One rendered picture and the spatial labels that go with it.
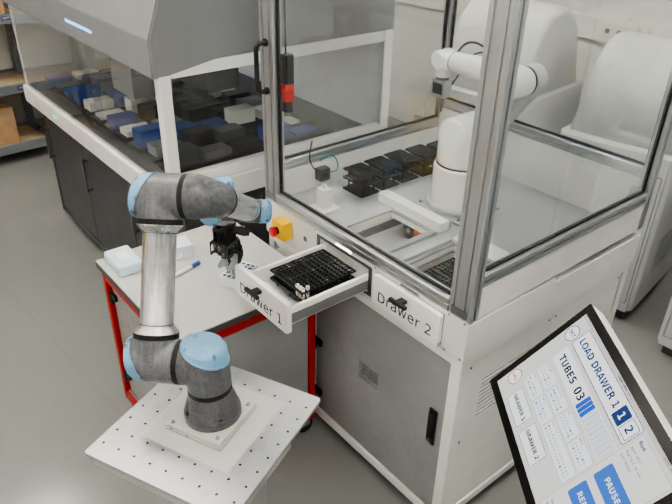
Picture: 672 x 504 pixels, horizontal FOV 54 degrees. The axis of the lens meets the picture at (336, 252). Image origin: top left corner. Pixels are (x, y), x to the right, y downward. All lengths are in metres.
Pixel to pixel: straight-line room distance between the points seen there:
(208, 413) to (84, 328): 1.90
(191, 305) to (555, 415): 1.27
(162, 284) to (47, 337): 1.91
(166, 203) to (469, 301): 0.85
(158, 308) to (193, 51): 1.19
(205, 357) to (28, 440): 1.51
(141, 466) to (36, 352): 1.81
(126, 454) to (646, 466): 1.19
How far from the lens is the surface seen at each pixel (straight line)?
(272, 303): 2.00
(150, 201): 1.68
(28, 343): 3.56
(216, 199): 1.66
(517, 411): 1.57
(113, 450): 1.82
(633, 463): 1.33
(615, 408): 1.41
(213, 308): 2.23
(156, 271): 1.69
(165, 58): 2.54
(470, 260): 1.78
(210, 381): 1.69
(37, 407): 3.18
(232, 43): 2.67
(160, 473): 1.74
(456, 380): 2.03
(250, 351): 2.33
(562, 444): 1.44
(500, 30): 1.58
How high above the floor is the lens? 2.05
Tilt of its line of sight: 31 degrees down
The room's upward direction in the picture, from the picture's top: 1 degrees clockwise
